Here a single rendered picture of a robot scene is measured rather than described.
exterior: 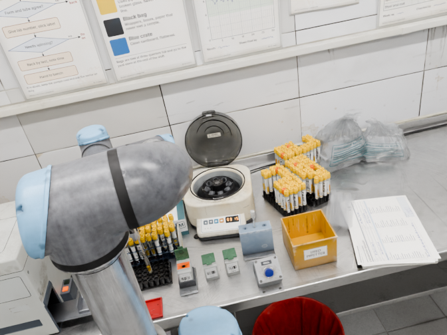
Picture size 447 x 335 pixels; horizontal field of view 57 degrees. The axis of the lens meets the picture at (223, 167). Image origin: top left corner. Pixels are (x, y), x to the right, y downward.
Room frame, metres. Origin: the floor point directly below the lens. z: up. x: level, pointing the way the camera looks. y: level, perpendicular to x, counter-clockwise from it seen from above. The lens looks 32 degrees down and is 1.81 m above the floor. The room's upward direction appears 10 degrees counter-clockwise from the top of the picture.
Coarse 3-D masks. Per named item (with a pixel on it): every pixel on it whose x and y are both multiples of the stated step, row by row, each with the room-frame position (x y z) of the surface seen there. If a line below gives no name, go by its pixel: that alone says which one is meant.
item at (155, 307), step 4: (148, 300) 0.83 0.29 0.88; (152, 300) 0.83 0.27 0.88; (156, 300) 0.83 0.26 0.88; (160, 300) 0.82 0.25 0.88; (148, 304) 0.82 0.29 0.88; (152, 304) 0.82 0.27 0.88; (156, 304) 0.81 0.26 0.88; (160, 304) 0.81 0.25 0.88; (148, 308) 0.80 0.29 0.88; (152, 308) 0.80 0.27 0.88; (156, 308) 0.80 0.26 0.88; (160, 308) 0.80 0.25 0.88; (152, 312) 0.79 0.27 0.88; (156, 312) 0.78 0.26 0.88; (160, 312) 0.78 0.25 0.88; (152, 316) 0.77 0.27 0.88; (156, 316) 0.77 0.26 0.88; (160, 316) 0.77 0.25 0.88
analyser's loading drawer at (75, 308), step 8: (80, 296) 0.84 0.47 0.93; (56, 304) 0.85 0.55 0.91; (64, 304) 0.84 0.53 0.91; (72, 304) 0.84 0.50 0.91; (80, 304) 0.82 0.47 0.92; (56, 312) 0.82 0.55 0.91; (64, 312) 0.81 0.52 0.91; (72, 312) 0.81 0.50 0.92; (80, 312) 0.80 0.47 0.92; (88, 312) 0.80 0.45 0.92; (56, 320) 0.79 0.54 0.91; (64, 320) 0.79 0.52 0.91
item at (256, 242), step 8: (248, 224) 0.97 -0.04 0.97; (256, 224) 0.97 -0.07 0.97; (264, 224) 0.96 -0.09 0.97; (240, 232) 0.94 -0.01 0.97; (248, 232) 0.94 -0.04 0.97; (256, 232) 0.94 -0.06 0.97; (264, 232) 0.94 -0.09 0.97; (240, 240) 0.94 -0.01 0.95; (248, 240) 0.94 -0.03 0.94; (256, 240) 0.94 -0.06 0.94; (264, 240) 0.94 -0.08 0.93; (272, 240) 0.94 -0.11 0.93; (248, 248) 0.94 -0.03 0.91; (256, 248) 0.94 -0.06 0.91; (264, 248) 0.94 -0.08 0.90; (272, 248) 0.94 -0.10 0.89; (248, 256) 0.93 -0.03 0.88; (256, 256) 0.92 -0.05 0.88; (264, 256) 0.92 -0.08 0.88
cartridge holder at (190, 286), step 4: (192, 268) 0.90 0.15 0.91; (196, 276) 0.89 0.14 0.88; (188, 280) 0.85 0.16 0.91; (192, 280) 0.85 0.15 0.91; (196, 280) 0.86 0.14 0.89; (180, 284) 0.85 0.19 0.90; (184, 284) 0.85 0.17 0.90; (188, 284) 0.85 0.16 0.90; (192, 284) 0.85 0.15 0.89; (196, 284) 0.85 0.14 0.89; (180, 288) 0.84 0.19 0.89; (184, 288) 0.84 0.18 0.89; (188, 288) 0.84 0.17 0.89; (192, 288) 0.84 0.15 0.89; (196, 288) 0.83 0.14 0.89; (180, 292) 0.83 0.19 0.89; (184, 292) 0.83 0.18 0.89; (188, 292) 0.83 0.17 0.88; (192, 292) 0.83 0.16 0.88
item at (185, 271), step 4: (184, 260) 0.89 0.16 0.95; (188, 260) 0.89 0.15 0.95; (180, 264) 0.88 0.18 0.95; (184, 264) 0.88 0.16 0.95; (188, 264) 0.87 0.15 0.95; (180, 268) 0.86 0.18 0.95; (184, 268) 0.86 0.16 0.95; (188, 268) 0.86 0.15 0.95; (180, 272) 0.86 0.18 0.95; (184, 272) 0.85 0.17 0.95; (188, 272) 0.85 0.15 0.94; (192, 272) 0.88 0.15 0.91; (180, 276) 0.85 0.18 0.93; (184, 276) 0.85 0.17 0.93; (188, 276) 0.85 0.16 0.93; (192, 276) 0.85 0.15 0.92; (180, 280) 0.85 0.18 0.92; (184, 280) 0.85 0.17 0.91
